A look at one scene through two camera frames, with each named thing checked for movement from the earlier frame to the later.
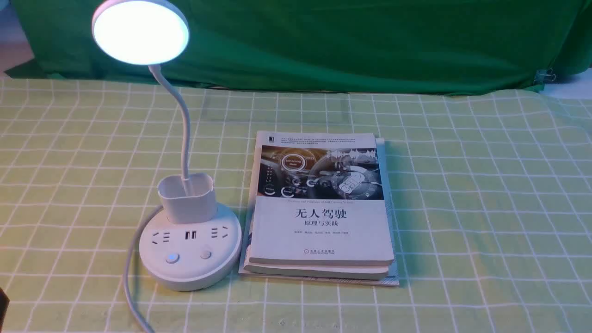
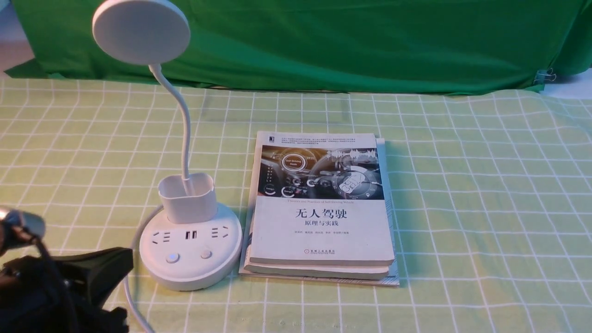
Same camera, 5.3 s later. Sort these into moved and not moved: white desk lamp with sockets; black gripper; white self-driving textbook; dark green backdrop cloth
Moved: black gripper
Not moved: white self-driving textbook; dark green backdrop cloth; white desk lamp with sockets
